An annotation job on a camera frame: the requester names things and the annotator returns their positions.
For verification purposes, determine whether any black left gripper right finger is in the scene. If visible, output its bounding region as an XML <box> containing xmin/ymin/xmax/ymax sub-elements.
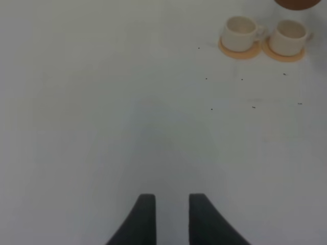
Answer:
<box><xmin>189</xmin><ymin>193</ymin><xmax>250</xmax><ymax>245</ymax></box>

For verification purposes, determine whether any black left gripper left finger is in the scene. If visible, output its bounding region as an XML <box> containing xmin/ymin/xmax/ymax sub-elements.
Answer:
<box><xmin>107</xmin><ymin>194</ymin><xmax>156</xmax><ymax>245</ymax></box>

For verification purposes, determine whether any right white teacup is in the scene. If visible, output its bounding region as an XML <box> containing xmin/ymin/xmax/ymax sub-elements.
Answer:
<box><xmin>269</xmin><ymin>20</ymin><xmax>314</xmax><ymax>57</ymax></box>

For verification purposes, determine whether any left orange cup coaster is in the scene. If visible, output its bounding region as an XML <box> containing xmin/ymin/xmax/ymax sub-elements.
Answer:
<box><xmin>218</xmin><ymin>38</ymin><xmax>262</xmax><ymax>60</ymax></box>

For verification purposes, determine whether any left white teacup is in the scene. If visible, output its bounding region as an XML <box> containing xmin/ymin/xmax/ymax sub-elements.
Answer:
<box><xmin>221</xmin><ymin>16</ymin><xmax>267</xmax><ymax>53</ymax></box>

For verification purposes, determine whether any brown clay teapot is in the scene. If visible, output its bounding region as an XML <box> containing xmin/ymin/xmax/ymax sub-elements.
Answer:
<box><xmin>275</xmin><ymin>0</ymin><xmax>321</xmax><ymax>11</ymax></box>

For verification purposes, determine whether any white teacup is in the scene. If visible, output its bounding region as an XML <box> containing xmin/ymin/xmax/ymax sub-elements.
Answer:
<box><xmin>221</xmin><ymin>16</ymin><xmax>267</xmax><ymax>53</ymax></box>
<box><xmin>269</xmin><ymin>20</ymin><xmax>314</xmax><ymax>57</ymax></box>

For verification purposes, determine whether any orange cup coaster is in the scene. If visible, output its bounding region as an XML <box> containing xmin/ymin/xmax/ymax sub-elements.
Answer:
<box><xmin>218</xmin><ymin>38</ymin><xmax>262</xmax><ymax>60</ymax></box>
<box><xmin>262</xmin><ymin>37</ymin><xmax>306</xmax><ymax>63</ymax></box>

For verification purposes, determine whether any right orange cup coaster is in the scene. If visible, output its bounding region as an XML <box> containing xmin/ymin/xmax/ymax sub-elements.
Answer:
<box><xmin>262</xmin><ymin>37</ymin><xmax>306</xmax><ymax>63</ymax></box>

